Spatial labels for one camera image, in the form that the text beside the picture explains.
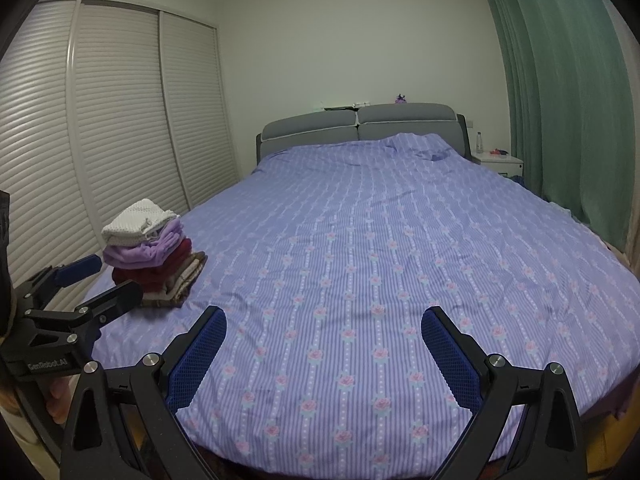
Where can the person's left hand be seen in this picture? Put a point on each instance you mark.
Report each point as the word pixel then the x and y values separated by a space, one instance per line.
pixel 60 397

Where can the small red item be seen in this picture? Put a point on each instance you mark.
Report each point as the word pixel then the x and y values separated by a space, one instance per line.
pixel 499 151

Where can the clear plastic bottle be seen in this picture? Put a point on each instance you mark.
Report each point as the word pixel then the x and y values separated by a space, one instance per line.
pixel 479 143

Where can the green curtain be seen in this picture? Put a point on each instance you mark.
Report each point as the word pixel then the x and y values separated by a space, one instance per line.
pixel 560 85

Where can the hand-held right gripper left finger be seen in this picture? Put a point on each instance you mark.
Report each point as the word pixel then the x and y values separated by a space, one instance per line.
pixel 195 360

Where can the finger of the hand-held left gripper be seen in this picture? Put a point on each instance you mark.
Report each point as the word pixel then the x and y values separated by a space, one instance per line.
pixel 75 270
pixel 115 300

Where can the grey padded headboard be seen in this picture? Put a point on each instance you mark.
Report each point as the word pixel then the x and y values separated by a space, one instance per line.
pixel 320 132

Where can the white louvred wardrobe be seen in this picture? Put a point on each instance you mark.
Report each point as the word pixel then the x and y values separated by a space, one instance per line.
pixel 115 135

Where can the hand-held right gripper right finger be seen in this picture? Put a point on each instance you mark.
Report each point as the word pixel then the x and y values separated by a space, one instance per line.
pixel 450 360

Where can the brown knitted folded garment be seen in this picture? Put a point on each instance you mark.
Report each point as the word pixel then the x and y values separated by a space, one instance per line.
pixel 192 270

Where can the white nightstand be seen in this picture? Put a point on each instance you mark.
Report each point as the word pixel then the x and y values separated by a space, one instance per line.
pixel 500 164

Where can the dark red folded garment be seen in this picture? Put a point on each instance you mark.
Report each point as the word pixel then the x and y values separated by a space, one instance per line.
pixel 150 277

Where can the cream polka-dot long-sleeve shirt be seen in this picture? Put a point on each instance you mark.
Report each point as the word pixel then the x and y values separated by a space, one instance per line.
pixel 137 222

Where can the purple floral striped blanket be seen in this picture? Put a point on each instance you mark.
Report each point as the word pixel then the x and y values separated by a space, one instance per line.
pixel 375 235

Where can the purple folded garment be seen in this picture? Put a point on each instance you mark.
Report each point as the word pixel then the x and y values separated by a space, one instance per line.
pixel 145 252

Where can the beige folded garment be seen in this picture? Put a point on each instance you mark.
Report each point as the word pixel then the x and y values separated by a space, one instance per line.
pixel 175 280

